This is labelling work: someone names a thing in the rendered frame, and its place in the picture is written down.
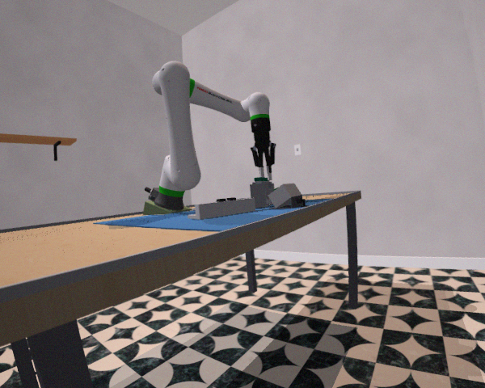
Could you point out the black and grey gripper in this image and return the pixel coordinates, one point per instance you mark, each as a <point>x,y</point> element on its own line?
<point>262,143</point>

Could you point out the white sloping button panel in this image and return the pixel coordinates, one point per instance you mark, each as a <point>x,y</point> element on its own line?
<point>281,196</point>

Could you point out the dark table edge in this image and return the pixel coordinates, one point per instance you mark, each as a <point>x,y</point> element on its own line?
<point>40,284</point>

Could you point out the blue flat mat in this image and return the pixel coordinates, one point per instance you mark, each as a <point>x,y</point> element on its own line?
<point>215,224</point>

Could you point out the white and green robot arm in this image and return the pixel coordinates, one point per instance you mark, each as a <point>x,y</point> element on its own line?
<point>175,86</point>

